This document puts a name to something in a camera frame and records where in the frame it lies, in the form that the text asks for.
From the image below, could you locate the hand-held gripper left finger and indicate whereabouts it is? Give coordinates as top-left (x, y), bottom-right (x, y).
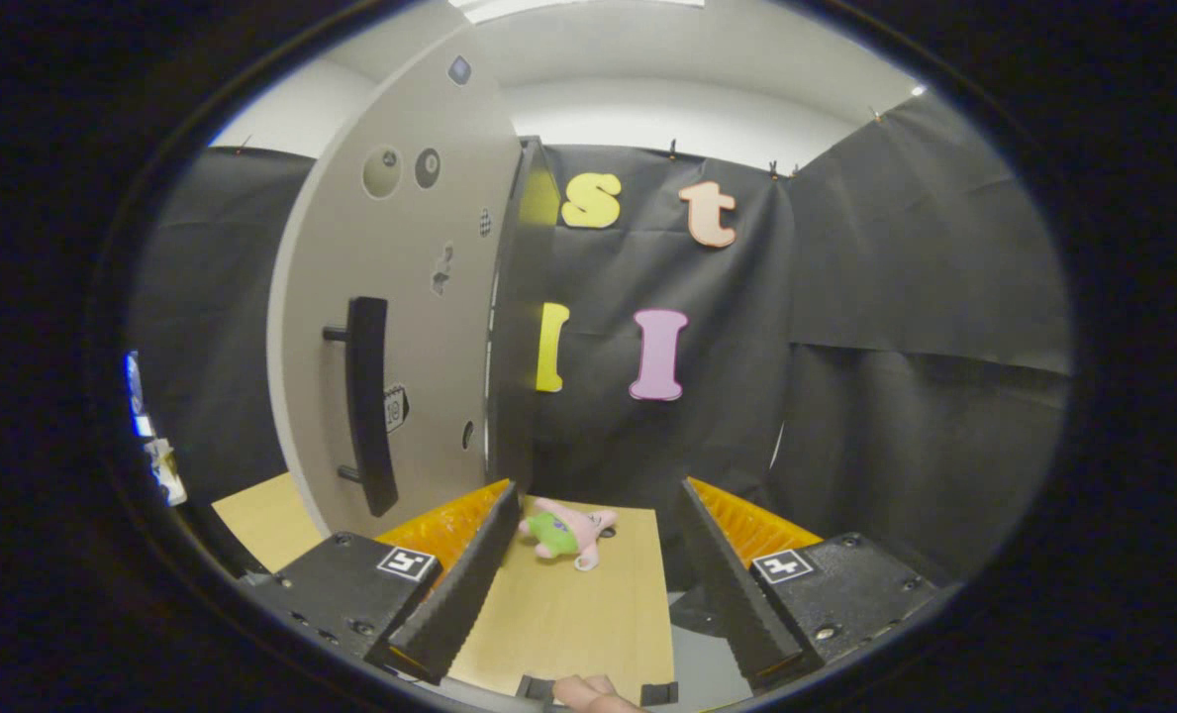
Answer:
top-left (237, 480), bottom-right (522, 686)

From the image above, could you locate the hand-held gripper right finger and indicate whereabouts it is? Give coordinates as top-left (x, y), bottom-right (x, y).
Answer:
top-left (680, 476), bottom-right (960, 692)

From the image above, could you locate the black door handle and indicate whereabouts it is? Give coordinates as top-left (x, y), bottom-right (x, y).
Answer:
top-left (323, 296), bottom-right (401, 518)

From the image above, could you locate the grey shoe cabinet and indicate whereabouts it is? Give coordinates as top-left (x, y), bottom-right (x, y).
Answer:
top-left (486, 136), bottom-right (549, 496)

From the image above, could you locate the beige shoe cabinet door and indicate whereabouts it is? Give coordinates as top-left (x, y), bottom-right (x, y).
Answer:
top-left (267, 25), bottom-right (525, 541)

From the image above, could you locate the pink and green plush toy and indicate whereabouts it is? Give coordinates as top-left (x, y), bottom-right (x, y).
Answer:
top-left (519, 498), bottom-right (619, 572)

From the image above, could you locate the light wooden floor board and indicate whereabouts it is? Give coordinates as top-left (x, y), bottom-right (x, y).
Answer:
top-left (212, 472), bottom-right (676, 706)

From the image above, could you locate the black backdrop cloth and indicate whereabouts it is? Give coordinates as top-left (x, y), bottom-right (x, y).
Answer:
top-left (128, 94), bottom-right (1074, 595)

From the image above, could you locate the long ceiling light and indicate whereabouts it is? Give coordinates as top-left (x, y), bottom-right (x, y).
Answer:
top-left (449, 0), bottom-right (708, 26)

